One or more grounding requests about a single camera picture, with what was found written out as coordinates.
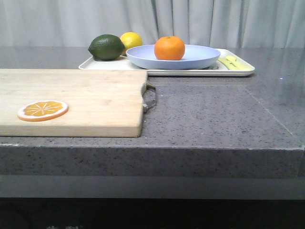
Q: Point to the orange fruit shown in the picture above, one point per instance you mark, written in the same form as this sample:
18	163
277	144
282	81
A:
170	48

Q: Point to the light blue plate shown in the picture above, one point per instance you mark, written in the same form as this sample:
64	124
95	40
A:
195	57

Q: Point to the cream white tray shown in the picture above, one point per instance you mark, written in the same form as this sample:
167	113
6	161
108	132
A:
215	70

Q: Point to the wooden cutting board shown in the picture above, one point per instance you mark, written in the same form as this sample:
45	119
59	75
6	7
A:
102	103

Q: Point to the yellow lemon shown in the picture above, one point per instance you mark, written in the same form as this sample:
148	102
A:
130	40

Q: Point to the green lime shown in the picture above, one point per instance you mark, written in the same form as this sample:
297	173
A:
106	47

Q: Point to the orange slice toy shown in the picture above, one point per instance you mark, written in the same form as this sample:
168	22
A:
42	110

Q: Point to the grey curtain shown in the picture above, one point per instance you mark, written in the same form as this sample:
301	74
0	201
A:
216	23

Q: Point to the metal cutting board handle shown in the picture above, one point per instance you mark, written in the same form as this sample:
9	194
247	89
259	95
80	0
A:
149	97

